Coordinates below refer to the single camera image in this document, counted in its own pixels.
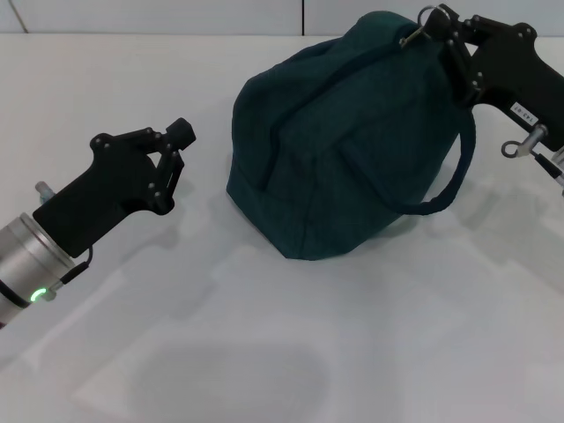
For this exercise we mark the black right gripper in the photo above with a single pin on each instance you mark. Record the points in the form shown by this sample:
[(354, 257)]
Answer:
[(515, 61)]

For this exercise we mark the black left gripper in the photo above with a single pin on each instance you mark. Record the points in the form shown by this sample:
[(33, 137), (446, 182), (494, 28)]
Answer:
[(106, 189)]

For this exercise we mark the dark blue insulated lunch bag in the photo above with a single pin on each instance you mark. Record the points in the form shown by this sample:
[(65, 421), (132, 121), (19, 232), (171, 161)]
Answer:
[(343, 145)]

